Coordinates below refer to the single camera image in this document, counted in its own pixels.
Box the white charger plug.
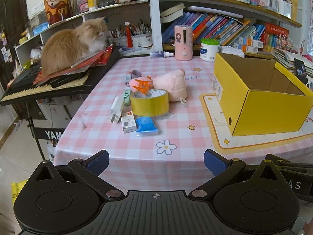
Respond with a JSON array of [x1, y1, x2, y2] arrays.
[[108, 96, 126, 124]]

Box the white jar green lid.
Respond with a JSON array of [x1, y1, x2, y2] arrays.
[[200, 39, 220, 62]]

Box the thick white book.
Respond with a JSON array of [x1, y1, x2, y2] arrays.
[[161, 12, 184, 23]]

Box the pink humidifier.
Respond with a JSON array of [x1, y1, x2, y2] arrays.
[[174, 25, 193, 61]]

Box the white quilted pouch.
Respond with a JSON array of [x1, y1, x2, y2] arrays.
[[220, 45, 245, 58]]

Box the blue packet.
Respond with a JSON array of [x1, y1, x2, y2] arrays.
[[135, 117, 159, 136]]

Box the blue tissue box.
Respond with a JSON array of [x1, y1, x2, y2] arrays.
[[32, 23, 50, 35]]

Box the black electronic keyboard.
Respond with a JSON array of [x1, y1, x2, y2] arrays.
[[0, 45, 121, 107]]

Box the black smartphone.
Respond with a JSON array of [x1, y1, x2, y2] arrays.
[[293, 58, 308, 79]]

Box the yellow cardboard box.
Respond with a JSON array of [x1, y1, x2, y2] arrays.
[[212, 52, 313, 137]]

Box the red figure printed box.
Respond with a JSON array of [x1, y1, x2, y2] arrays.
[[43, 0, 73, 25]]

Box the mint green small toy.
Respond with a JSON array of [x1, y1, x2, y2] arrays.
[[123, 89, 132, 106]]

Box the red boxed book set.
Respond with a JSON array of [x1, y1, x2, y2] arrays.
[[263, 22, 289, 47]]

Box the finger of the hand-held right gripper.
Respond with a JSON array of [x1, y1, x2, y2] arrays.
[[265, 154, 313, 175]]

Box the pink patterned box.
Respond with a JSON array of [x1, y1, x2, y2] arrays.
[[77, 0, 89, 13]]

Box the long row of colourful books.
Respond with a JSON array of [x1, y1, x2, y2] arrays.
[[161, 11, 267, 51]]

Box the white pen holder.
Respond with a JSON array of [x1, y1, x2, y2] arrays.
[[131, 19, 153, 49], [108, 24, 132, 49]]

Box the thick dark cover book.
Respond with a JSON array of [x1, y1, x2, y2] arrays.
[[160, 2, 186, 17]]

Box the yellow tape roll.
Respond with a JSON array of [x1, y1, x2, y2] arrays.
[[130, 88, 170, 117]]

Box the dark wooden door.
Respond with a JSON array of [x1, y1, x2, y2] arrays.
[[0, 0, 28, 86]]

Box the red paper packets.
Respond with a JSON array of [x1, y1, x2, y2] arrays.
[[33, 43, 115, 86]]

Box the orange fluffy cat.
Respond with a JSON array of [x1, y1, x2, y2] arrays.
[[40, 17, 109, 76]]

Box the black keyboard stand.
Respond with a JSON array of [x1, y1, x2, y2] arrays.
[[24, 105, 66, 162]]

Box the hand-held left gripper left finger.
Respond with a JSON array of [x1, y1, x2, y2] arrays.
[[31, 150, 125, 200]]

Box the purple grey toy car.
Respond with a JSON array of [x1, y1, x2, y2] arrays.
[[125, 70, 142, 87]]

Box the small pink plush orange feet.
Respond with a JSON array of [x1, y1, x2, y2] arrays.
[[129, 76, 154, 96]]

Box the white wall switch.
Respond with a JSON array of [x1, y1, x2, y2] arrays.
[[31, 1, 45, 15]]

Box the small white carton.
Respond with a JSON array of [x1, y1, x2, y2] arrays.
[[121, 117, 137, 134]]

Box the white wooden bookshelf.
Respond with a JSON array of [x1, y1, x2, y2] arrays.
[[14, 0, 304, 61]]

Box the red tassel ornament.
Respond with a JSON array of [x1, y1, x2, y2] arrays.
[[124, 21, 134, 48]]

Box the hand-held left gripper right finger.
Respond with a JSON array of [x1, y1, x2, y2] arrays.
[[188, 149, 284, 200]]

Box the large light pink plush toy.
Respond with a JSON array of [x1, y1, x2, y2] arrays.
[[153, 69, 187, 102]]

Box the stack of magazines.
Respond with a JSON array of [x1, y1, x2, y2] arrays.
[[270, 47, 313, 75]]

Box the white orange blue carton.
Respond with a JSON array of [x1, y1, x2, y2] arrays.
[[239, 36, 261, 47], [233, 42, 253, 51]]

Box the small spray bottle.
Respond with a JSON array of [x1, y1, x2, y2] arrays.
[[150, 51, 174, 59]]

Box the pink checked tablecloth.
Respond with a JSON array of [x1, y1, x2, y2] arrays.
[[54, 54, 313, 189]]

